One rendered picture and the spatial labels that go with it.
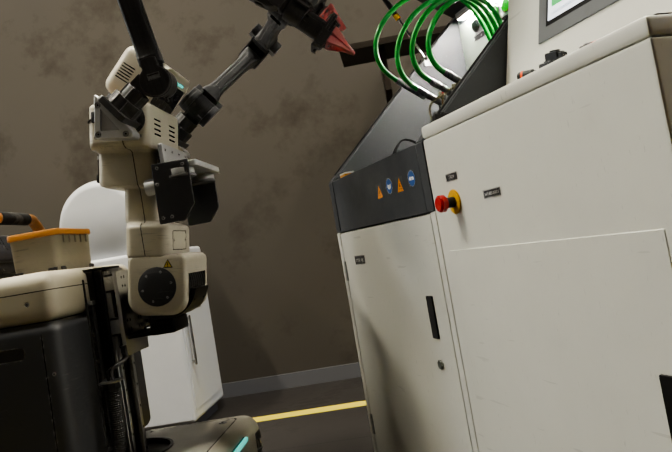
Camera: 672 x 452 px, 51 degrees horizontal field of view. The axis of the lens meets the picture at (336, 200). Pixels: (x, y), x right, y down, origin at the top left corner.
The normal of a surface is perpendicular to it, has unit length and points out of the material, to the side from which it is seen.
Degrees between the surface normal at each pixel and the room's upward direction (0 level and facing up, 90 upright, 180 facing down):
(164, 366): 90
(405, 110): 90
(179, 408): 90
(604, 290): 90
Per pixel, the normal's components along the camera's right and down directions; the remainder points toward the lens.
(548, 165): -0.94, 0.14
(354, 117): -0.09, -0.05
